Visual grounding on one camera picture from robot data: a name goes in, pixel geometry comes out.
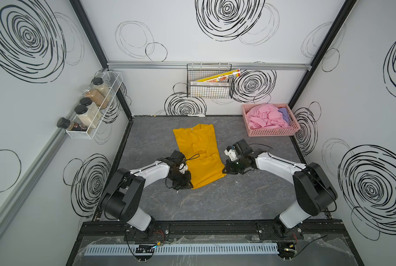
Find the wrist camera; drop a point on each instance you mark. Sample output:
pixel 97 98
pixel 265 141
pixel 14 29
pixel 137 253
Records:
pixel 183 168
pixel 230 151

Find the white box in basket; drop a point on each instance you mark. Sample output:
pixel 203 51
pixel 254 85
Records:
pixel 210 84

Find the pink plastic basket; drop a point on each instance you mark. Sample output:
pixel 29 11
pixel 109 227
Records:
pixel 293 128

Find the pink t-shirt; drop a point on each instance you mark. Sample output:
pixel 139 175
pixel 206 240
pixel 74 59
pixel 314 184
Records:
pixel 265 116

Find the spice jar white contents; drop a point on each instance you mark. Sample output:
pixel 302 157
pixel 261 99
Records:
pixel 91 106

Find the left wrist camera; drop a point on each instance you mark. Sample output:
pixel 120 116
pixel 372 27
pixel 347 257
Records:
pixel 183 168

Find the yellow t-shirt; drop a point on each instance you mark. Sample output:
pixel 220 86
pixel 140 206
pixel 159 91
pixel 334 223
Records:
pixel 199 145

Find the clear wall shelf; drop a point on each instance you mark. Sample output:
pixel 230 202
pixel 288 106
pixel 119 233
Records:
pixel 110 114

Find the spice jar cream contents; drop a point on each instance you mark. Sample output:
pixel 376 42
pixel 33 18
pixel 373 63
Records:
pixel 87 116

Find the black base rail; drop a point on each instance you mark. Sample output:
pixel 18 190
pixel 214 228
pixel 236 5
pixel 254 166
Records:
pixel 264 229

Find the spice jar brown contents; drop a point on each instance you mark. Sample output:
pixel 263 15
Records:
pixel 99 92

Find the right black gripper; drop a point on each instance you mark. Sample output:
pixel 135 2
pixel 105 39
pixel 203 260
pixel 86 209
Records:
pixel 229 169

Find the grey slotted cable duct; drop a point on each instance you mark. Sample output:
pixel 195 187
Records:
pixel 181 249

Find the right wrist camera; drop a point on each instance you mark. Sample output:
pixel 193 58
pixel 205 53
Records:
pixel 230 151

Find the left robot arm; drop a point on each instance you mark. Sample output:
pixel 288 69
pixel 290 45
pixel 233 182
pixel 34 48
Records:
pixel 121 197

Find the black wire basket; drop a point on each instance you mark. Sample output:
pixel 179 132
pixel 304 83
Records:
pixel 198 71

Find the purple t-shirt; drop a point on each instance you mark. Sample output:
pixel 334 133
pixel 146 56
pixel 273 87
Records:
pixel 285 115

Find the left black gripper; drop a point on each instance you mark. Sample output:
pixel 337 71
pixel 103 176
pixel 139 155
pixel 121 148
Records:
pixel 185 184

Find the yellow foil box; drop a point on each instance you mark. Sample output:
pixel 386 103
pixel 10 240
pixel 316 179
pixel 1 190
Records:
pixel 221 77

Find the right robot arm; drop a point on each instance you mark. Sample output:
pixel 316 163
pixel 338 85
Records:
pixel 313 189

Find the small dark spice bottle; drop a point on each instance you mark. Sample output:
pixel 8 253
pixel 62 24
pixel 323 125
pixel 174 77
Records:
pixel 69 125

